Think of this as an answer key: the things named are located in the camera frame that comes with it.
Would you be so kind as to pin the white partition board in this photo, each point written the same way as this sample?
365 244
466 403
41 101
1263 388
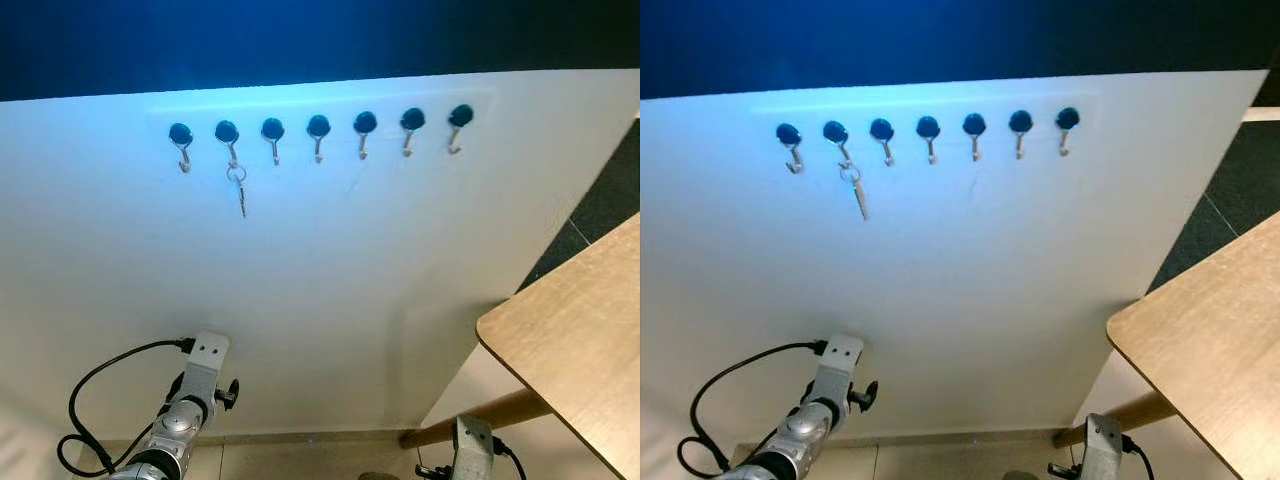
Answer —
300 280
960 280

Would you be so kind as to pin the light wooden table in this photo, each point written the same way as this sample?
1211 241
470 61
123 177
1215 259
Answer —
580 320
1210 330

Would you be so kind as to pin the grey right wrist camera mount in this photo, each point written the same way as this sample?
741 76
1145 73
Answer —
1103 445
472 445

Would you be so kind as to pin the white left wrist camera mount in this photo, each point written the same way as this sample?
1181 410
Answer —
840 352
207 350

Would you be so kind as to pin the dark blue silver wall hook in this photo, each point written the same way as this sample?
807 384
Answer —
788 134
180 133
318 125
835 131
974 124
1067 118
227 131
272 128
1020 121
881 129
928 127
412 119
365 122
460 115

